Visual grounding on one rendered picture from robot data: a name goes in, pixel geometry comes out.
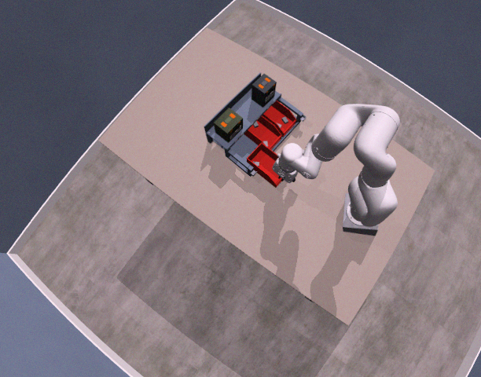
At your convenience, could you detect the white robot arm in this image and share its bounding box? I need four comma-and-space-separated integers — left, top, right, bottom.
277, 104, 400, 227

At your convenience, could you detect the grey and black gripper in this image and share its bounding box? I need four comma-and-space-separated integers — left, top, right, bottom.
272, 159, 298, 183

